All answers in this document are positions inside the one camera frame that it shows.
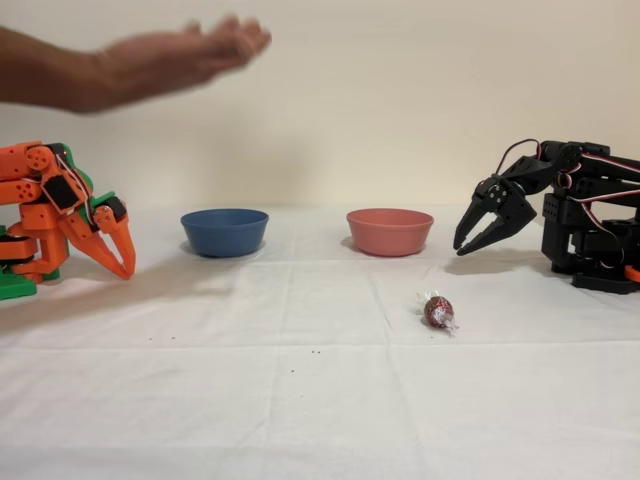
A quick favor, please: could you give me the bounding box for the red candy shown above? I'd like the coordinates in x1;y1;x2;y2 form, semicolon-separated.
413;288;460;337

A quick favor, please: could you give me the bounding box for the person's right hand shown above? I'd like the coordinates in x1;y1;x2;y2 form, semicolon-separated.
94;14;274;110

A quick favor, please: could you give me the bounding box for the pink bowl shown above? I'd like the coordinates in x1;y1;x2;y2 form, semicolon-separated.
345;207;435;258

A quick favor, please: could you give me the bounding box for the blue bowl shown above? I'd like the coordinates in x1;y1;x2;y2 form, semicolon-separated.
180;208;270;259

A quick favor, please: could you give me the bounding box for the white tablecloth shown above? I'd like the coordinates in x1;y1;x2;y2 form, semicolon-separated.
0;202;640;480

